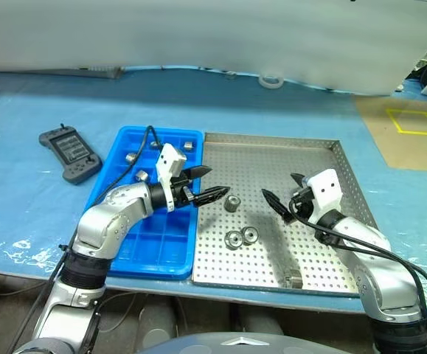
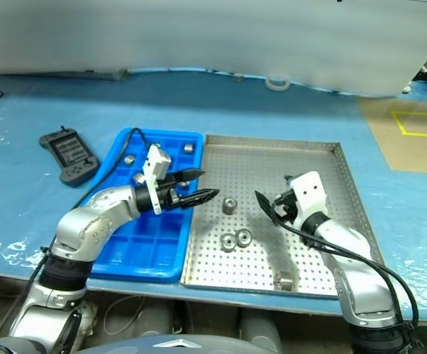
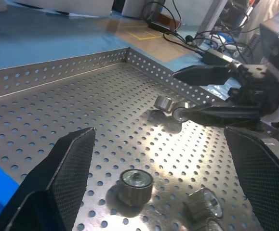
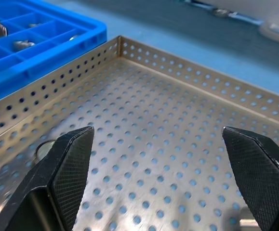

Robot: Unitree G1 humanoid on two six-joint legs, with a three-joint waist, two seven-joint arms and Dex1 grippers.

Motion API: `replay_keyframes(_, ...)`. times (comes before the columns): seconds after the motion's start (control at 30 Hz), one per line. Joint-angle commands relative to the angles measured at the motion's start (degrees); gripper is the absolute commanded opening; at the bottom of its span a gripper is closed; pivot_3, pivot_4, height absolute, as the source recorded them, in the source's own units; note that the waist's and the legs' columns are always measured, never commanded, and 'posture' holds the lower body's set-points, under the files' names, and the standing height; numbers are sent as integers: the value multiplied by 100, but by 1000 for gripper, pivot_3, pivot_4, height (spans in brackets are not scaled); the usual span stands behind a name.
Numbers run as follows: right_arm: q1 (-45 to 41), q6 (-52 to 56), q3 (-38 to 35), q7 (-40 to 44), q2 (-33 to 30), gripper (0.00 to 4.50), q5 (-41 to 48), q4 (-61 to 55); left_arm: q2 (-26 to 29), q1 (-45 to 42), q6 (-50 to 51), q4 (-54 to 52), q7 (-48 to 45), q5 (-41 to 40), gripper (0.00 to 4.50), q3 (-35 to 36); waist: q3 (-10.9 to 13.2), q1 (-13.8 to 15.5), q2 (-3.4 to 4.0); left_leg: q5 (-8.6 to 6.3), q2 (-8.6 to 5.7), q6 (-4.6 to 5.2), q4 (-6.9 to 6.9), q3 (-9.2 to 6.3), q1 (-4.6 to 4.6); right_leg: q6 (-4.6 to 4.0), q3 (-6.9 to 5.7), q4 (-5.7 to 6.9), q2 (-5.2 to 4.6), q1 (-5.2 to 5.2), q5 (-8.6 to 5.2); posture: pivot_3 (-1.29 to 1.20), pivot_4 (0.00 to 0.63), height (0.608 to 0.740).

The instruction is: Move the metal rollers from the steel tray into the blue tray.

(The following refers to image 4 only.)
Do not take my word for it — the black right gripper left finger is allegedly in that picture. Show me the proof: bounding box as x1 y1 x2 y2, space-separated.
0 126 95 231

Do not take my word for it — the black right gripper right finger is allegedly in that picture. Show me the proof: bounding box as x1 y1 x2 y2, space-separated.
222 126 279 231

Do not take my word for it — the blue compartment tray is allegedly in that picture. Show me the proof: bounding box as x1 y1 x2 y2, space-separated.
0 0 108 108

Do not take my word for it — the perforated metal tray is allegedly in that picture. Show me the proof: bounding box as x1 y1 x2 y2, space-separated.
0 35 279 231

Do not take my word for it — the white plastic ring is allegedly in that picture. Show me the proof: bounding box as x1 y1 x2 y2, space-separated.
258 20 279 44

